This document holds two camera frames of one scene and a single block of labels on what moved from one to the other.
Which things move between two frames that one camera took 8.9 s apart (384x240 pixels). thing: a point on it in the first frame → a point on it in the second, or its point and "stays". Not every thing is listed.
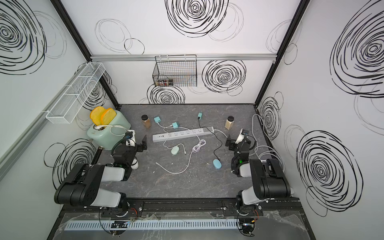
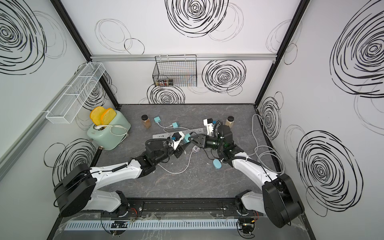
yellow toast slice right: (108, 115) stays
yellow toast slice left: (96, 115) stays
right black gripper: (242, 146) → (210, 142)
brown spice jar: (146, 121) stays
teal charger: (157, 119) stays
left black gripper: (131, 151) → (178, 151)
